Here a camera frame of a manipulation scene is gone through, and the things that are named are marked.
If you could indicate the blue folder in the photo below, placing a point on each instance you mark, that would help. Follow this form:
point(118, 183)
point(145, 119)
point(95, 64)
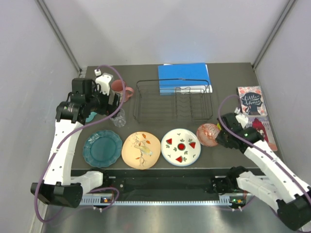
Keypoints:
point(184, 77)

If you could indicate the red illustrated book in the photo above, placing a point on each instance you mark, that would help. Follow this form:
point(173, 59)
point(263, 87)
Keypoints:
point(262, 125)

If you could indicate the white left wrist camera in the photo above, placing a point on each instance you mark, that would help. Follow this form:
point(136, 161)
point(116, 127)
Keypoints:
point(103, 81)

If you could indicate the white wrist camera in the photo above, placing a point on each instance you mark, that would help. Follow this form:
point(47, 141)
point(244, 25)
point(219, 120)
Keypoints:
point(241, 118)
point(103, 81)

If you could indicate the red patterned small bowl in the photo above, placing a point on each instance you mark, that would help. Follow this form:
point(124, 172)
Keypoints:
point(207, 133)

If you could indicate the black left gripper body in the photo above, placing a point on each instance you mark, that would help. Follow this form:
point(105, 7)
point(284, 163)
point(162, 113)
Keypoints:
point(99, 102)

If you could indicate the teal cat ear headphones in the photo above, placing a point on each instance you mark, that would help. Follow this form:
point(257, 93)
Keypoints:
point(90, 117)

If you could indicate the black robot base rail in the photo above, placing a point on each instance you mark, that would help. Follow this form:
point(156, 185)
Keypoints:
point(172, 184)

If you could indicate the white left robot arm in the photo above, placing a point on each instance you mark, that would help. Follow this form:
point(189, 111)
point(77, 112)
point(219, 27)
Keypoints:
point(59, 187)

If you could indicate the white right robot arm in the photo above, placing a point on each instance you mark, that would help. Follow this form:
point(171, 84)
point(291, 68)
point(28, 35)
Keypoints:
point(280, 188)

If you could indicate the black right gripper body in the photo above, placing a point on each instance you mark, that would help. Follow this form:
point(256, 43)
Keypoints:
point(223, 139)

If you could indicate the teal scalloped plate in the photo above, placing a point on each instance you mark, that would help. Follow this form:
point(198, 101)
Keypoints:
point(102, 149)

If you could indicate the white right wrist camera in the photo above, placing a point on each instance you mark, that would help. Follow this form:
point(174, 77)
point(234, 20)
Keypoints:
point(241, 118)

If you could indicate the white watermelon plate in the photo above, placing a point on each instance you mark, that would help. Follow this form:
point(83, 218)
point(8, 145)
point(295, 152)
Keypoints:
point(180, 147)

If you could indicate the pink ghost mug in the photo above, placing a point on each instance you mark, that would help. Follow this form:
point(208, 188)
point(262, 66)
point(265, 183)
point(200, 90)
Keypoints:
point(120, 87)

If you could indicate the peach bird plate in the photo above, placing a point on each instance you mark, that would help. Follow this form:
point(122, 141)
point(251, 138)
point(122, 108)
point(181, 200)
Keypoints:
point(141, 150)

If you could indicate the clear plastic cup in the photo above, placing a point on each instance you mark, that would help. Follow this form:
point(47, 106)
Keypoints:
point(119, 119)

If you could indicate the Little Women book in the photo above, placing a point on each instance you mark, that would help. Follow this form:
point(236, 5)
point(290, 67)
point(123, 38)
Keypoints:
point(252, 102)

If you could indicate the black wire dish rack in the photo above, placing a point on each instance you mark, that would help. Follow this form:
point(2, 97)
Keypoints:
point(173, 100)

